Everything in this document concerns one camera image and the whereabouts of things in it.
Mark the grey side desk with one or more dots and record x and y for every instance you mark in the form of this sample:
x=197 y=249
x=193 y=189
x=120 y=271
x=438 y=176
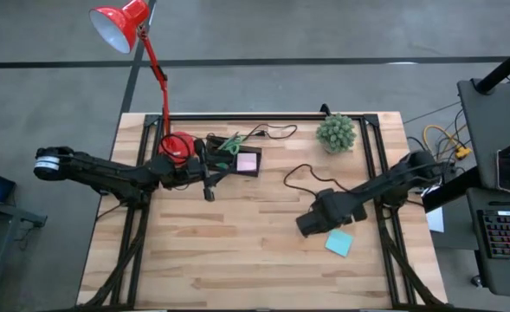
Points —
x=488 y=121

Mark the black caster wheel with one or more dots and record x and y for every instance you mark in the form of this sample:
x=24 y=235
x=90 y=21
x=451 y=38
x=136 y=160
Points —
x=477 y=281

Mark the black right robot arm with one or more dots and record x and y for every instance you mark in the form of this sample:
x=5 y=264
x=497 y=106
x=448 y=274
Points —
x=389 y=184

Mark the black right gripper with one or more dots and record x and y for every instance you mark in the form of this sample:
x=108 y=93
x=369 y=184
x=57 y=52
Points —
x=324 y=212

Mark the red desk lamp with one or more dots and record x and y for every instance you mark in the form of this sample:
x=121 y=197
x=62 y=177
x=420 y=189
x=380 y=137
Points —
x=120 y=21

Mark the white paper sheet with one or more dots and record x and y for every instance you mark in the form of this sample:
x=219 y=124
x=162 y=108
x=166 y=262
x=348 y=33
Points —
x=436 y=221

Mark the backlit keyboard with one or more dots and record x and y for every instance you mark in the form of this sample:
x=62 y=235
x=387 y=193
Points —
x=505 y=236

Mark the black diagonal beam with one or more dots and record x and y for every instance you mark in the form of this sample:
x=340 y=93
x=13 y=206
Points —
x=449 y=193

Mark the teal sticky note pad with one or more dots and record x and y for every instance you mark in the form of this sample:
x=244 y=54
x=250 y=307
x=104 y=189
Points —
x=339 y=242

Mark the small black clamp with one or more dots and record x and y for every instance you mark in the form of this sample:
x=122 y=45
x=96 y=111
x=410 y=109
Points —
x=324 y=108

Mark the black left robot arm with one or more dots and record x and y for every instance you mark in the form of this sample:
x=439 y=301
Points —
x=107 y=173

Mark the grey keyboard desk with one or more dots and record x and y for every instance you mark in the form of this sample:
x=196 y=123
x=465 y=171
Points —
x=484 y=277

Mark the black diagonal pole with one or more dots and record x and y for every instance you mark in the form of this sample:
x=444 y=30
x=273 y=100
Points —
x=503 y=67

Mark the pink sticky note pad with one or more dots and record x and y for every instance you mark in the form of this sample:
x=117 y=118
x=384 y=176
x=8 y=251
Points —
x=247 y=162

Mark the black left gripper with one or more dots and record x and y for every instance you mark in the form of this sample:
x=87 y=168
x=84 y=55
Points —
x=185 y=171

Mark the black smartphone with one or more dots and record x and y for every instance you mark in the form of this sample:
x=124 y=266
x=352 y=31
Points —
x=509 y=173

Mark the black aluminium table frame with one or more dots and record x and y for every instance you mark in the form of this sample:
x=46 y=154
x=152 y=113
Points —
x=259 y=117

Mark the black equipment stand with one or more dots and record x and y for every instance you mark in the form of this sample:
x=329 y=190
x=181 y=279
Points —
x=3 y=216

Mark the potted artificial green plant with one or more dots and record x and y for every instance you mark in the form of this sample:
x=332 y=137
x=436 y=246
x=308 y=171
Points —
x=336 y=132

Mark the black mesh desk organizer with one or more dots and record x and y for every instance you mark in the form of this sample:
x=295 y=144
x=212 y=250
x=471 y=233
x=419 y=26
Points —
x=220 y=157

